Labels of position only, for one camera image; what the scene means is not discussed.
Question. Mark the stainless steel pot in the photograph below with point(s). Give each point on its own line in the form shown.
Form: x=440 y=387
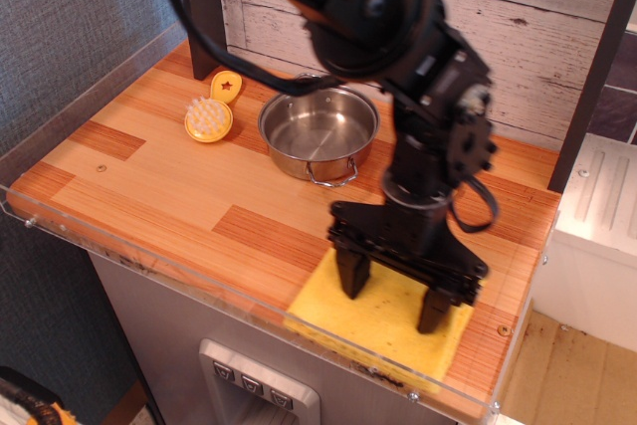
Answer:
x=323 y=137

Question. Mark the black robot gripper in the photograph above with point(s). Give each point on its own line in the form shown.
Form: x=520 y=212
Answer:
x=413 y=240

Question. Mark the yellow towel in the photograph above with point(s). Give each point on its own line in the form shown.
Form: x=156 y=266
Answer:
x=379 y=328

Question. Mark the yellow scrub brush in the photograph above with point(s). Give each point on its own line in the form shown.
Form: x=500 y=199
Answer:
x=209 y=119

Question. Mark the white cabinet at right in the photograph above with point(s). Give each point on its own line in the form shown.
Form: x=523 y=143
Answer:
x=587 y=278

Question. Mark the dark right shelf post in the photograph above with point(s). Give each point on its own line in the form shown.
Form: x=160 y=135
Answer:
x=606 y=51

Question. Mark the clear acrylic table guard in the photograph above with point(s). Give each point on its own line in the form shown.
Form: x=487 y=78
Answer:
x=210 y=244

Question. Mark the yellow object bottom left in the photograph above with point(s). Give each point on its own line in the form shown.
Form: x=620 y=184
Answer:
x=50 y=414

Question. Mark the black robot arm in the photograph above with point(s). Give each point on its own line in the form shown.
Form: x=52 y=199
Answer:
x=441 y=92

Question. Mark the silver dispenser panel with buttons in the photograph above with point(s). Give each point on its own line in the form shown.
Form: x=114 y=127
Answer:
x=254 y=387

